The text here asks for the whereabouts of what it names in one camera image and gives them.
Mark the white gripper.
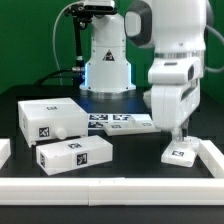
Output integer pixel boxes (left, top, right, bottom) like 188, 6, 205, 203
143, 80, 200, 143

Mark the small white cabinet panel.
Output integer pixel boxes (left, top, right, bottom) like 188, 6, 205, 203
161, 136, 200, 167

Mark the long white cabinet door panel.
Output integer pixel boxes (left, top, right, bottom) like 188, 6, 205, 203
103, 120, 159, 136

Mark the white cabinet body box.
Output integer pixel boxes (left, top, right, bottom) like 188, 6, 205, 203
18, 98, 88, 147

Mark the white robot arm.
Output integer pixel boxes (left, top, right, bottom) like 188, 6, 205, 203
81, 0, 213, 142

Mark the white cabinet drawer block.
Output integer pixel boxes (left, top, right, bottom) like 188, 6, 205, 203
36, 135, 113, 175

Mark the white sheet with fiducial markers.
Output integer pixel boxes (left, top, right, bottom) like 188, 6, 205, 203
87, 113, 154, 130

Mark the white right border rail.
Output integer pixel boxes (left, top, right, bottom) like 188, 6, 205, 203
198, 140, 224, 179

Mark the white border rail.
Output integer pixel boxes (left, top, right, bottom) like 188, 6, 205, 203
0, 178, 224, 206
0, 139, 11, 169
198, 140, 224, 179

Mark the white front border rail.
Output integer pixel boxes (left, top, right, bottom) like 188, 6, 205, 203
0, 178, 224, 206

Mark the black cable bundle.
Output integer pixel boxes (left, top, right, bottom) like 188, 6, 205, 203
33, 66, 84, 87

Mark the grey cable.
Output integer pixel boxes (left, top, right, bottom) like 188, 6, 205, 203
52, 1, 84, 76

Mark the white left border rail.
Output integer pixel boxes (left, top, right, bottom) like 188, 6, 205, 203
0, 139, 11, 169

